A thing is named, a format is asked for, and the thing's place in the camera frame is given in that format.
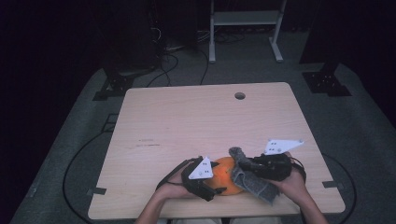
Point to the grey fuzzy cloth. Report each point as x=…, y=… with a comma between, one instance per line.
x=253, y=185

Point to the orange plush toy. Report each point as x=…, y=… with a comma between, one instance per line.
x=222, y=177

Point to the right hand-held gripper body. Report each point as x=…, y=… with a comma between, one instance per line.
x=274, y=166

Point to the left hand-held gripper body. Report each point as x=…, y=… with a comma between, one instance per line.
x=194, y=183

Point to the grey tape strip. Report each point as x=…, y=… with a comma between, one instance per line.
x=331, y=184
x=97, y=191

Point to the black stand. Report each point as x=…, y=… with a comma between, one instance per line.
x=325, y=84
x=116, y=84

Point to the white metal stand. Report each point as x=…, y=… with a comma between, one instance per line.
x=243, y=18

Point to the person's left hand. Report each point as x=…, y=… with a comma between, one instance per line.
x=172, y=189

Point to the person's right hand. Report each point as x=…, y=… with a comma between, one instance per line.
x=294, y=188

